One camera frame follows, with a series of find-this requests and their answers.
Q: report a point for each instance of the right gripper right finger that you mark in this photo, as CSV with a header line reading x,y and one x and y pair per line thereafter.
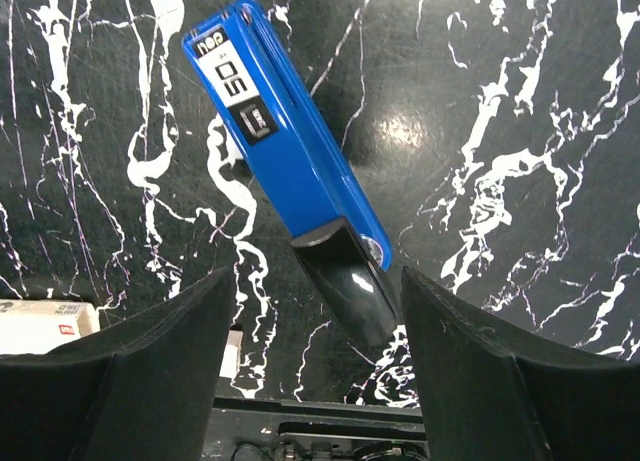
x,y
489,390

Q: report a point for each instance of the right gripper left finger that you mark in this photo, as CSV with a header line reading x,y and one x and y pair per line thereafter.
x,y
141,389

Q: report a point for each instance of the blue black stapler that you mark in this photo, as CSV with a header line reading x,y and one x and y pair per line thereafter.
x,y
337,237

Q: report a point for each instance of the white staple box left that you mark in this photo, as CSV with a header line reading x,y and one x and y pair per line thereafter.
x,y
37,327

